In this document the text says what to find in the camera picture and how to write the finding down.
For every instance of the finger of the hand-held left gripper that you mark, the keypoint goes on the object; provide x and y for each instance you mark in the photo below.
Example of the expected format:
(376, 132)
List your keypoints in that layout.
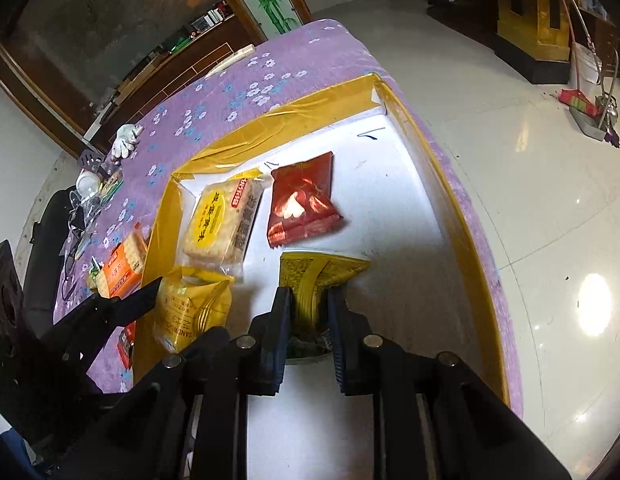
(135, 300)

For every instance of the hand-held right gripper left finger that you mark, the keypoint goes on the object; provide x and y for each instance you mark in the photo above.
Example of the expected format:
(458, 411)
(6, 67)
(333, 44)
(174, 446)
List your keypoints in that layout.
(277, 355)

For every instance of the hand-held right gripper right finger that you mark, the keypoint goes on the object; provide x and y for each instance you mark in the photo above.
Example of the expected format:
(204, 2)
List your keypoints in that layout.
(339, 360)

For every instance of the orange cracker pack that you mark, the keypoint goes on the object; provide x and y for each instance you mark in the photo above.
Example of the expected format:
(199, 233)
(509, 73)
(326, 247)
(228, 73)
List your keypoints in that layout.
(120, 267)

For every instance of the small green snack packet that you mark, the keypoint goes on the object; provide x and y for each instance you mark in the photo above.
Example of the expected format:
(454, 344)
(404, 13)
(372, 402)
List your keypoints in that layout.
(96, 275)

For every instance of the red candy packet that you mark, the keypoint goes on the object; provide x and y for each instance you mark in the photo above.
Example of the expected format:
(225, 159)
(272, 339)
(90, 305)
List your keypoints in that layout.
(126, 347)

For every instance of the yellow sandwich biscuit packet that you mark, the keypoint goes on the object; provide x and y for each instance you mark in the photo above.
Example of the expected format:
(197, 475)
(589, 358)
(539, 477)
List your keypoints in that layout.
(190, 305)

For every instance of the yellow green snack packet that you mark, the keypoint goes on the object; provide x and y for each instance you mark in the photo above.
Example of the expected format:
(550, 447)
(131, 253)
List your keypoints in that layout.
(310, 275)

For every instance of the white tray with yellow tape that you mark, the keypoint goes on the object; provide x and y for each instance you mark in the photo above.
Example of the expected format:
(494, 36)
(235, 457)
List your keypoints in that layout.
(390, 210)

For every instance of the person's left forearm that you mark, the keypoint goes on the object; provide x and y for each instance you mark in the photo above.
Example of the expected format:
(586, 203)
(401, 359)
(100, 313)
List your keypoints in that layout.
(10, 460)

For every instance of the clear plastic bag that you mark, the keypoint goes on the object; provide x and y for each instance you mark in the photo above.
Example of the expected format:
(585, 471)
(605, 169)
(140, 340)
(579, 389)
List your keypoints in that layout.
(87, 210)

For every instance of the black chair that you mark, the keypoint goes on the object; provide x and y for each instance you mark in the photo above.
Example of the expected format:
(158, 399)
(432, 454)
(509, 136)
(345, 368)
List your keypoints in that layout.
(45, 240)

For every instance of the square yellow biscuit pack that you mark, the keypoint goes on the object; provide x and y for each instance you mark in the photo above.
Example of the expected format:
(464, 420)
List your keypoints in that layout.
(217, 225)

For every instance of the dark red foil packet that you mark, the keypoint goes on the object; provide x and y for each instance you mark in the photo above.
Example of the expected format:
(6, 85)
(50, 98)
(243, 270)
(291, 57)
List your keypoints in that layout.
(300, 200)

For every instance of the white glove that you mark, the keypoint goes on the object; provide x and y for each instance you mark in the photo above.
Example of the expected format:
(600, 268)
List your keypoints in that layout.
(125, 140)

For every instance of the wooden glass cabinet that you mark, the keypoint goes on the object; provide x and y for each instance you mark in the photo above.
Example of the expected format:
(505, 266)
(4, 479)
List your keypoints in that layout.
(140, 70)

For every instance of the cream flat bar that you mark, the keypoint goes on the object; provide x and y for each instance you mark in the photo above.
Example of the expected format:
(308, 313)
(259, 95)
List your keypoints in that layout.
(230, 60)

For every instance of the purple floral tablecloth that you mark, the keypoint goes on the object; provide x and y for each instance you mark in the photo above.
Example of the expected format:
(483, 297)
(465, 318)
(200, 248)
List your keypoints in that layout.
(290, 60)

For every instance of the bamboo painted panel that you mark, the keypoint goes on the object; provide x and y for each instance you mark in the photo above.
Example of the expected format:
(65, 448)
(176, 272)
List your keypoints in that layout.
(265, 0)

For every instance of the grey dustpan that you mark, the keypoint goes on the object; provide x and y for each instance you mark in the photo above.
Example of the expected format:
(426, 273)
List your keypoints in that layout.
(590, 127)

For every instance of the colourful broom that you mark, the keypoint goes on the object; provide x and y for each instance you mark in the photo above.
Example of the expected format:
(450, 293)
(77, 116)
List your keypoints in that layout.
(577, 102)

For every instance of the gold trimmed dark cabinet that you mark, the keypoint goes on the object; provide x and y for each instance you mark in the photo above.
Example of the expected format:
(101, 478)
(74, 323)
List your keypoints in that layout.
(530, 35)

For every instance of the white bucket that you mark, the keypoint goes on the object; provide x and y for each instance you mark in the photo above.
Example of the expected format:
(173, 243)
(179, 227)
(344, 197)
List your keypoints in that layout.
(585, 67)

